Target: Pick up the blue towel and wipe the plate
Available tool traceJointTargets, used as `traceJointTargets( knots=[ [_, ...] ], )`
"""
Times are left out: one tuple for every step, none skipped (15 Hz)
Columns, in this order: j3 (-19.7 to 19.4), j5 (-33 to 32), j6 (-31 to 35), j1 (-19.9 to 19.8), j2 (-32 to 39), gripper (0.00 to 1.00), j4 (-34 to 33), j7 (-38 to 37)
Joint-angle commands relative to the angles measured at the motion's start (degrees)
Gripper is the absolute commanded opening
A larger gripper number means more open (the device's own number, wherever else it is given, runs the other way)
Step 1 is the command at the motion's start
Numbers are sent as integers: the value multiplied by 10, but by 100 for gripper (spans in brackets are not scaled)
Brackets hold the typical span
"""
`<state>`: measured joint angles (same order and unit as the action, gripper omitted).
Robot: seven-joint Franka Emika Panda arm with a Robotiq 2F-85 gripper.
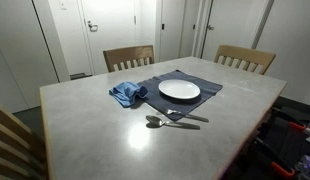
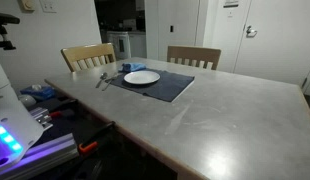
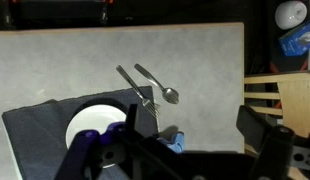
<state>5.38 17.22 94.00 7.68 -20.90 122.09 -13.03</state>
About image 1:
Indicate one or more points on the white round plate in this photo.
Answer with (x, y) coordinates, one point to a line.
(179, 89)

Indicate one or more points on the blue cloth towel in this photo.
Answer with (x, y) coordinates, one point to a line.
(126, 91)

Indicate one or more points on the dark blue placemat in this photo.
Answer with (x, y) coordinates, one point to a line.
(210, 87)

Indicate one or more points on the silver spoon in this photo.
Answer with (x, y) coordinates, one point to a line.
(154, 120)

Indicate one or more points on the dark wooden slat-back chair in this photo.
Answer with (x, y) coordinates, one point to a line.
(128, 53)

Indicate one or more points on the silver fork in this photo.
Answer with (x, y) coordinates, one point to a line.
(195, 117)

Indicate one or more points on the small black door latch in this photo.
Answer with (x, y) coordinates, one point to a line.
(194, 26)
(163, 26)

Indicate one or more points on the grey door hinge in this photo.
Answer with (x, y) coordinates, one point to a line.
(134, 20)

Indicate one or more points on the light wooden slat-back chair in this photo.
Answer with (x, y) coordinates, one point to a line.
(241, 52)

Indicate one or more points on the white wall light switch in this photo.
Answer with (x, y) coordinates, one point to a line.
(63, 4)

